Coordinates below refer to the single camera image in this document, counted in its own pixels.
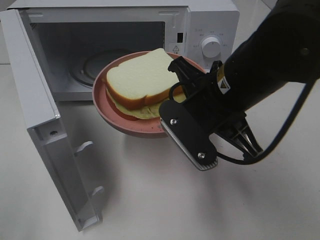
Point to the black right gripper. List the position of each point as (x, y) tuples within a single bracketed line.
[(216, 101)]

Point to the white microwave oven body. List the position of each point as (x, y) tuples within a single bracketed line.
[(68, 28)]

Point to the white microwave door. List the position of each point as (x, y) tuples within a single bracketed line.
[(43, 120)]

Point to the white bread sandwich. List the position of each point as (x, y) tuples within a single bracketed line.
[(138, 86)]

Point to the upper white power knob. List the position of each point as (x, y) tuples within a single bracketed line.
[(211, 47)]

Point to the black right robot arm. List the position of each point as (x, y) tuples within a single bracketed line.
[(288, 21)]

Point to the glass microwave turntable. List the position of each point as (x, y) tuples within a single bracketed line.
[(84, 69)]

